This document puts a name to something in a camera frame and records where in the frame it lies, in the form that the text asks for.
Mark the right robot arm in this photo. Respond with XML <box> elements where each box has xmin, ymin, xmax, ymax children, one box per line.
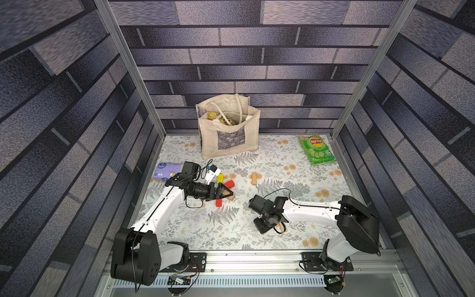
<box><xmin>249</xmin><ymin>195</ymin><xmax>380</xmax><ymax>271</ymax></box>

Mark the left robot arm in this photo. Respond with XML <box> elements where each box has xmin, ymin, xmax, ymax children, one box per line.
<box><xmin>111</xmin><ymin>162</ymin><xmax>233</xmax><ymax>286</ymax></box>

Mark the purple tissue pack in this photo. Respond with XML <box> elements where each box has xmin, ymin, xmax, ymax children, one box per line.
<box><xmin>153</xmin><ymin>163</ymin><xmax>183</xmax><ymax>183</ymax></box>

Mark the beige canvas tote bag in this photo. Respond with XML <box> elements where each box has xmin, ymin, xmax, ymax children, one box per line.
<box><xmin>195</xmin><ymin>94</ymin><xmax>261</xmax><ymax>159</ymax></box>

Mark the green chips bag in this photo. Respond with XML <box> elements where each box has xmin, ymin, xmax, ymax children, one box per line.
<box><xmin>298</xmin><ymin>134</ymin><xmax>336</xmax><ymax>165</ymax></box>

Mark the right circuit board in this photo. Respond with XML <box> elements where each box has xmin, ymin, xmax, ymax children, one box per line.
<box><xmin>324</xmin><ymin>275</ymin><xmax>343</xmax><ymax>286</ymax></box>

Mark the circuit board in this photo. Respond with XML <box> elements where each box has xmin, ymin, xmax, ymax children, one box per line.
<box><xmin>324</xmin><ymin>275</ymin><xmax>343</xmax><ymax>286</ymax></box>
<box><xmin>167</xmin><ymin>275</ymin><xmax>194</xmax><ymax>287</ymax></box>

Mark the left circuit board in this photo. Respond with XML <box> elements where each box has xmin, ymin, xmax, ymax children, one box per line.
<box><xmin>167</xmin><ymin>275</ymin><xmax>194</xmax><ymax>287</ymax></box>

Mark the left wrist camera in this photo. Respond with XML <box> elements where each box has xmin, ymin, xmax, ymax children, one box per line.
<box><xmin>205</xmin><ymin>165</ymin><xmax>221</xmax><ymax>185</ymax></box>

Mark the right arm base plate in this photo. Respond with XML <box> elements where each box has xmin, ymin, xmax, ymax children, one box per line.
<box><xmin>299</xmin><ymin>252</ymin><xmax>354</xmax><ymax>274</ymax></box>

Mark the aluminium front rail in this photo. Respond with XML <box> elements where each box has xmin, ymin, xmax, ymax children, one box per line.
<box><xmin>105</xmin><ymin>249</ymin><xmax>405</xmax><ymax>275</ymax></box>

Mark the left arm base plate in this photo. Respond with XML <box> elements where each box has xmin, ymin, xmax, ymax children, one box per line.
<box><xmin>160</xmin><ymin>252</ymin><xmax>207</xmax><ymax>273</ymax></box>

